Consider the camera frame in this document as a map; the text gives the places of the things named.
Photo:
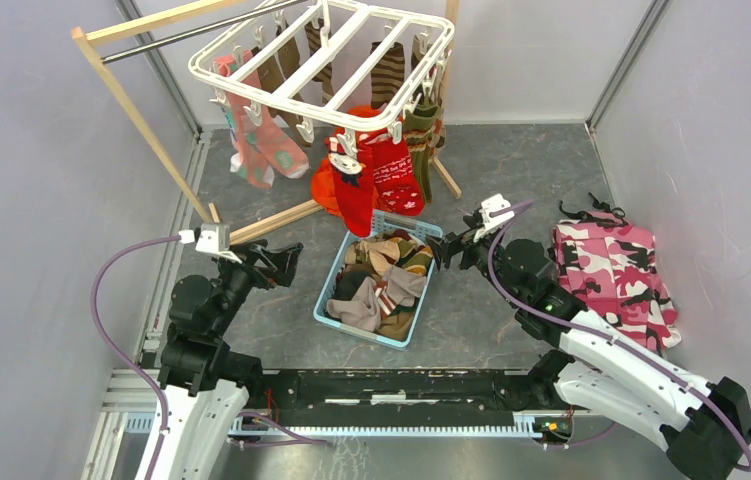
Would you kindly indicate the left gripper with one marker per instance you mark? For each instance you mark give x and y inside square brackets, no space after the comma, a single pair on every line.
[281,264]

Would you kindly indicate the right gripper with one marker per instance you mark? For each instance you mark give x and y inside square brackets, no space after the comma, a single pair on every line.
[444,247]

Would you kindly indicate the grey beige sock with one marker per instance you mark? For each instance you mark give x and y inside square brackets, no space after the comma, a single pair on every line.
[361,311]
[398,288]

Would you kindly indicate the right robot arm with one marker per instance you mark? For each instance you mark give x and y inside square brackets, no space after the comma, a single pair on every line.
[702,427]

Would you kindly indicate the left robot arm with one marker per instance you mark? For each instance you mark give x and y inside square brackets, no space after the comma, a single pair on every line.
[205,384]

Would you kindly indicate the white clip sock hanger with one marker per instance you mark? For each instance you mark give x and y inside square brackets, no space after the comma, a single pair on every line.
[338,22]

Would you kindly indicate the red snowflake sock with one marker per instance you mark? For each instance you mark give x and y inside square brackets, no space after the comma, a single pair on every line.
[393,175]

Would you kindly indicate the light blue plastic basket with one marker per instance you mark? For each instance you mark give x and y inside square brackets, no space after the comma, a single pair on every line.
[395,331]

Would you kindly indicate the orange cloth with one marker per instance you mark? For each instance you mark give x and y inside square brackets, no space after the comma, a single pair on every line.
[322,184]

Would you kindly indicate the dark green sock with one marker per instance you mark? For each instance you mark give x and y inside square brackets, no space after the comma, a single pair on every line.
[350,280]

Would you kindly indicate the cream ribbed sock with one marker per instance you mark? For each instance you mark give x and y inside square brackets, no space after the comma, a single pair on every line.
[380,255]

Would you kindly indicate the olive green striped sock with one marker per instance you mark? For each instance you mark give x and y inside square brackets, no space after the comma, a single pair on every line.
[418,131]

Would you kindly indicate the pink patterned sock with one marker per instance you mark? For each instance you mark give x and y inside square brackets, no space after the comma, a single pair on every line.
[263,149]

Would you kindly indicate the red bear sock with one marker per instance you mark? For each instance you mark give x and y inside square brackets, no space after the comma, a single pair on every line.
[353,187]

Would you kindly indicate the pink camouflage garment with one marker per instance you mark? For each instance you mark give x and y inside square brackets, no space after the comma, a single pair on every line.
[610,264]

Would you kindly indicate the brown striped sock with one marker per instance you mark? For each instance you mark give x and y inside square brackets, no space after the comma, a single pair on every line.
[388,76]

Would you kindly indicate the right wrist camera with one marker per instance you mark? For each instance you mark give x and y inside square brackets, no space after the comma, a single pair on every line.
[492,213]

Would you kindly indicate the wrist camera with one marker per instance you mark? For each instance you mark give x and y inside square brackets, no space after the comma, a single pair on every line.
[211,239]
[492,213]

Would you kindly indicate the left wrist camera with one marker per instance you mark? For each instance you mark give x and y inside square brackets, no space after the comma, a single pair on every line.
[211,239]

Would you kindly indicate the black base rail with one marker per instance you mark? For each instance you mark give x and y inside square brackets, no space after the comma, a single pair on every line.
[403,403]

